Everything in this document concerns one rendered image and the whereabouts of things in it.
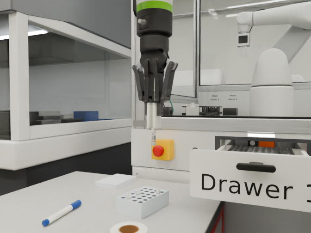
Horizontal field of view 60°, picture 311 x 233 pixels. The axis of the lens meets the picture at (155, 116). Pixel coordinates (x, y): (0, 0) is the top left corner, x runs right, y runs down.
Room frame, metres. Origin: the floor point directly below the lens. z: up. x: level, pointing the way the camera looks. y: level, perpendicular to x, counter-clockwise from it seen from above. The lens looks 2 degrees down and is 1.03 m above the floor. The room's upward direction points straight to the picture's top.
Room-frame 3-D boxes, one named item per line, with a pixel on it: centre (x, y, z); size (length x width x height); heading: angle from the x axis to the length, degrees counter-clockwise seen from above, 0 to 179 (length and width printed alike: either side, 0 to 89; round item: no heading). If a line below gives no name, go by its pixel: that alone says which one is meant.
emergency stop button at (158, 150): (0.93, -0.01, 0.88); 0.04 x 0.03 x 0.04; 67
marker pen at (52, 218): (0.66, 0.23, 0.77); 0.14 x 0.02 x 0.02; 163
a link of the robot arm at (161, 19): (0.69, 0.01, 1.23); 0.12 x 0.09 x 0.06; 146
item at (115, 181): (0.94, 0.14, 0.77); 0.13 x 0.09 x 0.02; 153
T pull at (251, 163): (0.55, -0.21, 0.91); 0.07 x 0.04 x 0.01; 67
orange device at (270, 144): (1.21, -0.48, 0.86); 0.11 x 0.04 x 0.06; 67
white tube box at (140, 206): (0.71, 0.03, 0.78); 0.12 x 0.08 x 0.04; 145
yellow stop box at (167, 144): (0.96, -0.02, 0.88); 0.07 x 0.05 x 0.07; 67
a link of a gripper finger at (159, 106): (0.68, -0.02, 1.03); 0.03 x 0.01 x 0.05; 56
